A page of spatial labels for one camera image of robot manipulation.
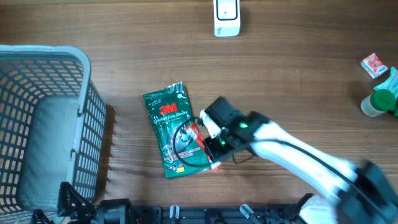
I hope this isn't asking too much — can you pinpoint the green 3M gloves packet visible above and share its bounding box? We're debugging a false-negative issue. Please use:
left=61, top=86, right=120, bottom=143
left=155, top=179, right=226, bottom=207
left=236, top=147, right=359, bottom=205
left=143, top=82, right=211, bottom=179

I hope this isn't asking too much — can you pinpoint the teal wet wipes pack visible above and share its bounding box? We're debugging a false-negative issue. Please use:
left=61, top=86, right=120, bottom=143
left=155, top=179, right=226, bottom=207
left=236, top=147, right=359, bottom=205
left=374, top=67, right=398, bottom=98

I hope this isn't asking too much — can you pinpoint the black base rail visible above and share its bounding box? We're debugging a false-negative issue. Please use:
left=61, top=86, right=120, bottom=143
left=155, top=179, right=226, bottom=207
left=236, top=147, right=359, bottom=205
left=93, top=198, right=352, bottom=224

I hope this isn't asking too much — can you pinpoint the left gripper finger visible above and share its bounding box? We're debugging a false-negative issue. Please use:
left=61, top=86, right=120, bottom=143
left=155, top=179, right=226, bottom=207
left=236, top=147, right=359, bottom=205
left=30, top=209, right=52, bottom=224
left=57, top=182, right=89, bottom=217

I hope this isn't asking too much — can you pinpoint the green lid jar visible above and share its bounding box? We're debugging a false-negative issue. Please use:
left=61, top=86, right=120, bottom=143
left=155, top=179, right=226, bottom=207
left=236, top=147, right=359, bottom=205
left=361, top=89, right=397, bottom=117

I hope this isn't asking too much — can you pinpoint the white barcode scanner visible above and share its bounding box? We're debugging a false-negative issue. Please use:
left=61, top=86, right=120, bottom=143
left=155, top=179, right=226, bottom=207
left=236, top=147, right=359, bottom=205
left=213, top=0, right=241, bottom=37

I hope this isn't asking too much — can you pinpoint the red toothpaste tube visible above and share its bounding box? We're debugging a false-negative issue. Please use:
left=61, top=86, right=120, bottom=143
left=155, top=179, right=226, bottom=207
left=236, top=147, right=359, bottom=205
left=185, top=123, right=221, bottom=172

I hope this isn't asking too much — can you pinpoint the small red white packet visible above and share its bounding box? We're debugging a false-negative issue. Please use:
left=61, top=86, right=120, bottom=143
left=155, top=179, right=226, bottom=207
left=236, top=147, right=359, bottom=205
left=361, top=53, right=388, bottom=79

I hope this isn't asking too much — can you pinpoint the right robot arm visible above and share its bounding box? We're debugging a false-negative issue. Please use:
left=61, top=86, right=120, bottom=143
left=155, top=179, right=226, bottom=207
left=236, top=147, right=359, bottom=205
left=200, top=96, right=397, bottom=223

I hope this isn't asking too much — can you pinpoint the grey plastic shopping basket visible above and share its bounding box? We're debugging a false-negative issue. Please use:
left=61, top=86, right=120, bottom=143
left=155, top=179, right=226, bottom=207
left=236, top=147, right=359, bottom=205
left=1, top=45, right=106, bottom=223

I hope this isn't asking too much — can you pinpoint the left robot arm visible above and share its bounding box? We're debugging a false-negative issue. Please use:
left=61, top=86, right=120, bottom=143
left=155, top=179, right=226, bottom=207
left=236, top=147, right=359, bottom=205
left=57, top=182, right=141, bottom=224

